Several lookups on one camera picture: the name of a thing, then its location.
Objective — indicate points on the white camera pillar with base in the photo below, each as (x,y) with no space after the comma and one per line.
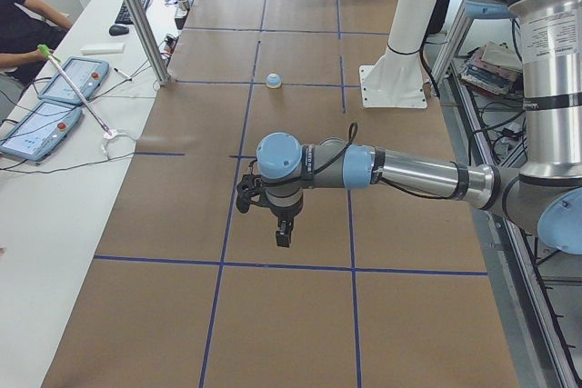
(396,80)

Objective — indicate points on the aluminium frame post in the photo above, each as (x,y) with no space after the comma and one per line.
(149,44)

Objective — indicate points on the black white marker pen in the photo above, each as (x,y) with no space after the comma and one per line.
(123,74)

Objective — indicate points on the white foam block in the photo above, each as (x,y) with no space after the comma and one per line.
(102,49)

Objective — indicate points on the stack of books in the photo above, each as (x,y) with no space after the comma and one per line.
(494,69)

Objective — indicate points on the lower blue teach pendant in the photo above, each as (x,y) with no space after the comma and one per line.
(41,131)

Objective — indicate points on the upper blue teach pendant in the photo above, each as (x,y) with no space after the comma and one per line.
(87,75)

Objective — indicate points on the blue teach pendant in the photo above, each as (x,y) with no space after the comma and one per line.
(41,131)
(87,75)

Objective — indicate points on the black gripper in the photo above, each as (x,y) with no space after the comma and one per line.
(284,216)

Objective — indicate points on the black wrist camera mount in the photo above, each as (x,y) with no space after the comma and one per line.
(250,191)

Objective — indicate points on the long metal grabber stick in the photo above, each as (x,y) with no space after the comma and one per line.
(110,133)

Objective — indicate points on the black computer mouse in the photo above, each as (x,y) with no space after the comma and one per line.
(118,30)

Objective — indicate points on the seated person in black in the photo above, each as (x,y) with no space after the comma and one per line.
(26,24)

